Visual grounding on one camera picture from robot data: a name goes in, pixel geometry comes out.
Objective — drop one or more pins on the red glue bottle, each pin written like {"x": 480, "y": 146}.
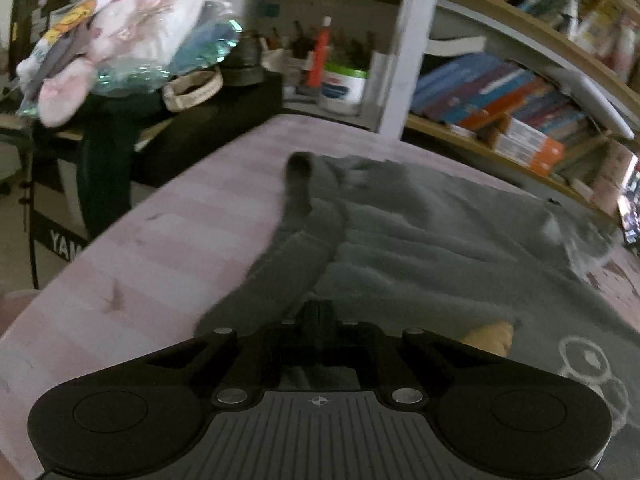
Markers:
{"x": 321, "y": 51}

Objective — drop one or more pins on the bag of plush clothes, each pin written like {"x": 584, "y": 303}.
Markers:
{"x": 120, "y": 48}

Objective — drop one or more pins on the dark grey fleece garment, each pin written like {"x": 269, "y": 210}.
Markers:
{"x": 403, "y": 246}

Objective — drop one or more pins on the black keyboard bag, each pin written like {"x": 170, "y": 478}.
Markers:
{"x": 115, "y": 152}

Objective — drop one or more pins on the row of books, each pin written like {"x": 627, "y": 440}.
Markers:
{"x": 474, "y": 90}

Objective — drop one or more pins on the white green-lid jar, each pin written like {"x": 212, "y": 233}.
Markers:
{"x": 342, "y": 89}

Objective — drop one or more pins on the orange white box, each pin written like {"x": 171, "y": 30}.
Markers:
{"x": 526, "y": 146}

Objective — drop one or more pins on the white wooden bookshelf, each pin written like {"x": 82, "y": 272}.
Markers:
{"x": 391, "y": 39}

